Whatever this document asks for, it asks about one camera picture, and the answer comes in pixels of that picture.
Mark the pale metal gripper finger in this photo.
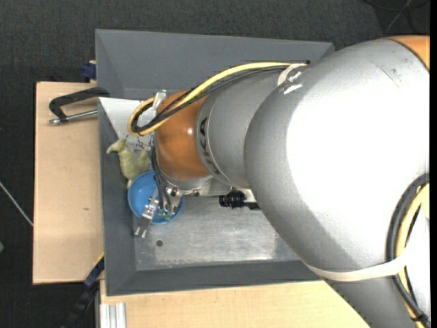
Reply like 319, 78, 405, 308
132, 203, 154, 237
141, 206, 160, 238

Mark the blue plastic bowl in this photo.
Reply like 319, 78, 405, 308
127, 170, 186, 226

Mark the pale green toy animal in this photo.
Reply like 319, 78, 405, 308
105, 137, 152, 190

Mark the grey metal bin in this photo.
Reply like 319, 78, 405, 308
94, 28, 336, 297

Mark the pale cardboard board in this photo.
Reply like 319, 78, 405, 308
32, 81, 105, 285

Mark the black cylinder on white bracket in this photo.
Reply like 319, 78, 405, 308
218, 188, 260, 212

